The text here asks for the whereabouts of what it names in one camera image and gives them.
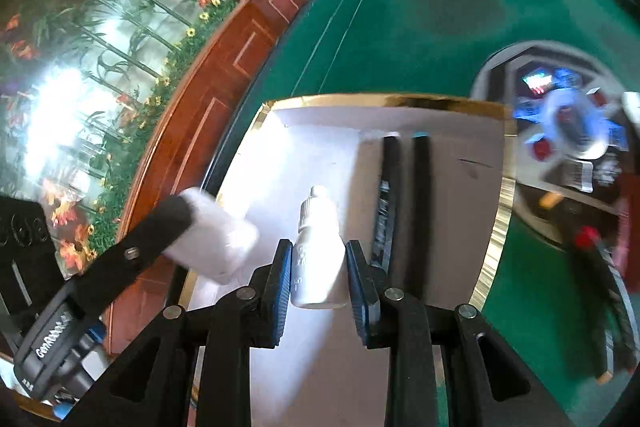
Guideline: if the white cylindrical jar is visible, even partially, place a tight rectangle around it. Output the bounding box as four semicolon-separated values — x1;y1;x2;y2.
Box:
164;187;259;285

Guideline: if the small white dropper bottle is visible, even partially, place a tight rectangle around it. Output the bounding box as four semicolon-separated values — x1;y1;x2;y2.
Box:
291;185;348;309

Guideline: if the black pen with red cap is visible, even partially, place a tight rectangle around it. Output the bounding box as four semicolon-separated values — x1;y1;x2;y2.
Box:
573;225;634;385

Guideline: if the white tray with gold rim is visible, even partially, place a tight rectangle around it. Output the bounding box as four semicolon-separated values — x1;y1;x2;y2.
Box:
179;93;518;427

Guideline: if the red wooden cabinet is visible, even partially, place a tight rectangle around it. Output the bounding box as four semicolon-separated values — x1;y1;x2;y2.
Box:
106;0;331;358

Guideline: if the black pen in tray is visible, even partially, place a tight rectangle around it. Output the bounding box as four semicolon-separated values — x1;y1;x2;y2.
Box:
371;134;401;273

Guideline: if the floral painted glass panel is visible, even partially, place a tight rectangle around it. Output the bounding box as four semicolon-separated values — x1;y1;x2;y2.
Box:
1;0;236;277

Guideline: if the round mahjong table centre console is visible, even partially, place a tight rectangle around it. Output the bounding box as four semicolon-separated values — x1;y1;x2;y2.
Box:
471;40;639;244

